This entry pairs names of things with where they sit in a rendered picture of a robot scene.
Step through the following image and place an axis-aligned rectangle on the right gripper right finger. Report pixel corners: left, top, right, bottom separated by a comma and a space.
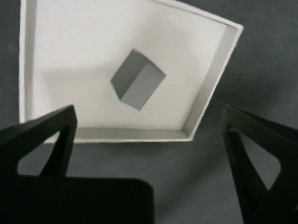
220, 104, 298, 224

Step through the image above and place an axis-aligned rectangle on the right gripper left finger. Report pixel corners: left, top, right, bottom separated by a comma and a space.
0, 104, 78, 177

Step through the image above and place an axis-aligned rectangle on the white shallow tray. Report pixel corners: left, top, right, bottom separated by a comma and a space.
21, 0, 241, 143

